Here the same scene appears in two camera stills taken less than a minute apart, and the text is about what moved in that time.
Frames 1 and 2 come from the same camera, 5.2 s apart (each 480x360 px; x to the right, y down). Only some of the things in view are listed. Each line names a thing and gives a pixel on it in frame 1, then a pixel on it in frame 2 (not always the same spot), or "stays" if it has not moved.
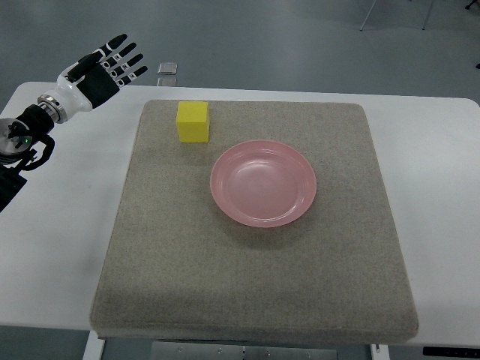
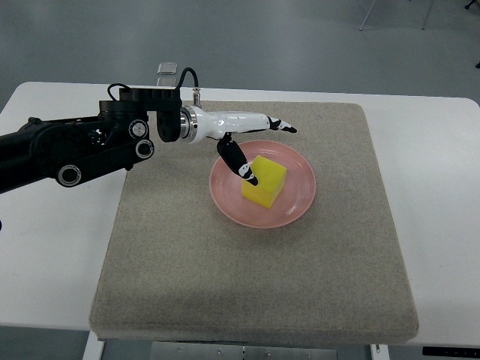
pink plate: [262, 184] stays
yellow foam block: [193, 118] → [271, 177]
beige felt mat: [178, 268] stays
